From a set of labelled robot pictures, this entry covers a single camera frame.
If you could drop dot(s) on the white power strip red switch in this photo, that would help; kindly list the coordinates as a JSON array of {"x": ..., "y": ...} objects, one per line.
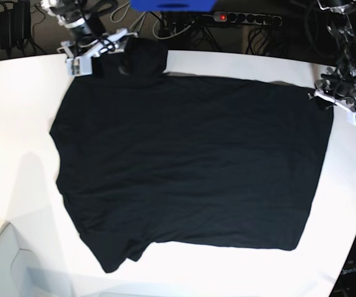
[{"x": 248, "y": 19}]

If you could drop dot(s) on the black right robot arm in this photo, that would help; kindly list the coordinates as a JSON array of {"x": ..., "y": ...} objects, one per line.
[{"x": 81, "y": 20}]

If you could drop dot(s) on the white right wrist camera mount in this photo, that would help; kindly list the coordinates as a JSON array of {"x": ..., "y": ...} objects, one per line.
[{"x": 79, "y": 58}]

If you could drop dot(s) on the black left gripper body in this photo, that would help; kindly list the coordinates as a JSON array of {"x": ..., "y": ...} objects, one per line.
[{"x": 339, "y": 85}]

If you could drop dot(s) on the grey bin at table corner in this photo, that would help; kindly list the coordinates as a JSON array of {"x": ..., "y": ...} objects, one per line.
[{"x": 21, "y": 272}]

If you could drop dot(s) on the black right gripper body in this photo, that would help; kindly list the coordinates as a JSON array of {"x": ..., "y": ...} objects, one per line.
[{"x": 85, "y": 37}]

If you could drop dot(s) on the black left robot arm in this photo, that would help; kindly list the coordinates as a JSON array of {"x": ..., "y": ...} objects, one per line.
[{"x": 342, "y": 27}]

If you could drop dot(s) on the black device on floor left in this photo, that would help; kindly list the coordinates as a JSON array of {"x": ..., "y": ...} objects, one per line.
[{"x": 15, "y": 26}]

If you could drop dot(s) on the blue box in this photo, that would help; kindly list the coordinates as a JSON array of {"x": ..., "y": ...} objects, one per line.
[{"x": 173, "y": 5}]

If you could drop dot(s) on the black t-shirt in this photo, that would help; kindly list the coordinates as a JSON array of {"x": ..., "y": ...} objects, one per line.
[{"x": 151, "y": 158}]

